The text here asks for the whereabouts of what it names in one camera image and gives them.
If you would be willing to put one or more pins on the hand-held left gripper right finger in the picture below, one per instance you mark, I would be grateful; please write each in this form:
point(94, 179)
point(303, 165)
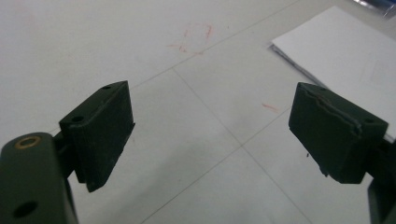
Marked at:
point(333, 133)

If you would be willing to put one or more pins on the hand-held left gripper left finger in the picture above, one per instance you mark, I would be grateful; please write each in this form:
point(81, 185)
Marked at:
point(96, 130)

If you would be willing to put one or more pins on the white paper sheet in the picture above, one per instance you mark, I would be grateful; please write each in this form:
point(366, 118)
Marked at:
point(345, 49)

